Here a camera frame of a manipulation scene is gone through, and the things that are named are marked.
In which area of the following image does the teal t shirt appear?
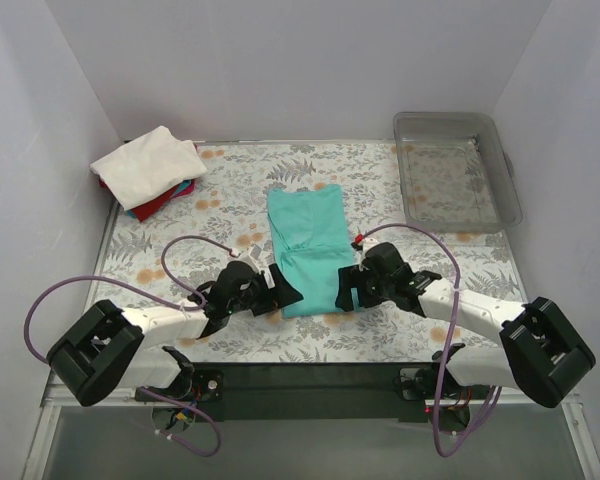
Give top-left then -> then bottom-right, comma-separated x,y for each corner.
267,185 -> 356,319

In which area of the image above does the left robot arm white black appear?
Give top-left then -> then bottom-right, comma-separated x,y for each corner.
46,261 -> 303,406

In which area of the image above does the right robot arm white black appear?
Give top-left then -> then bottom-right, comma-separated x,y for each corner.
335,242 -> 596,408

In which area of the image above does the floral table mat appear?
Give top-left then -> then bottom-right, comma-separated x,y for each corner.
93,142 -> 526,362

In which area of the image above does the blue folded t shirt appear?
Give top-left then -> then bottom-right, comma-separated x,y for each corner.
124,179 -> 193,219

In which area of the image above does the clear plastic bin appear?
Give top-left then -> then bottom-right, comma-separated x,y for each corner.
393,112 -> 522,234

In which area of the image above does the white folded t shirt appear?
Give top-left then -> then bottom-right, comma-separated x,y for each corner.
90,126 -> 208,210

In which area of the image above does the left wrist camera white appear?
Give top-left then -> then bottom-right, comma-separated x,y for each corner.
229,245 -> 265,272

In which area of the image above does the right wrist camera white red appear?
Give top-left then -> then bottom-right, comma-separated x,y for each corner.
351,234 -> 379,255

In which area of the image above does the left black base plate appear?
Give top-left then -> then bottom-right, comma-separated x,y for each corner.
141,364 -> 224,403

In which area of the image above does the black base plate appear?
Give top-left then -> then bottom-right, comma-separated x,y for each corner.
393,364 -> 489,409
141,364 -> 224,403

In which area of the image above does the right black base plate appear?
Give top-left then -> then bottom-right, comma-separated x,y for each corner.
393,364 -> 489,409

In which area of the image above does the aluminium front rail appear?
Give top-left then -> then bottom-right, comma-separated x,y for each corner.
40,362 -> 581,407

